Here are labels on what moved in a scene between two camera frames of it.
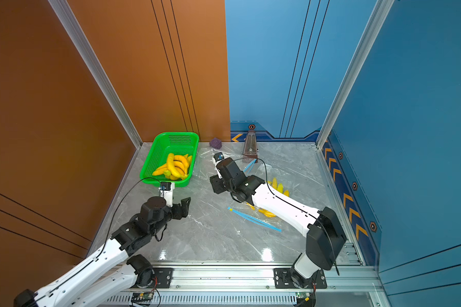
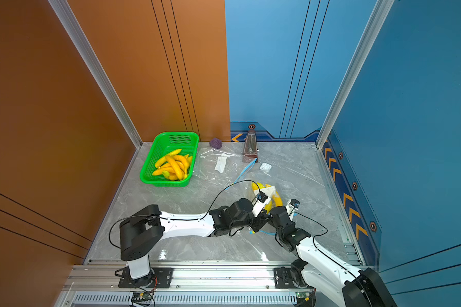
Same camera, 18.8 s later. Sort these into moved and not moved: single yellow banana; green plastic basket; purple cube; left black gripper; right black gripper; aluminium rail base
Moved: single yellow banana; left black gripper; right black gripper
Not moved: green plastic basket; purple cube; aluminium rail base
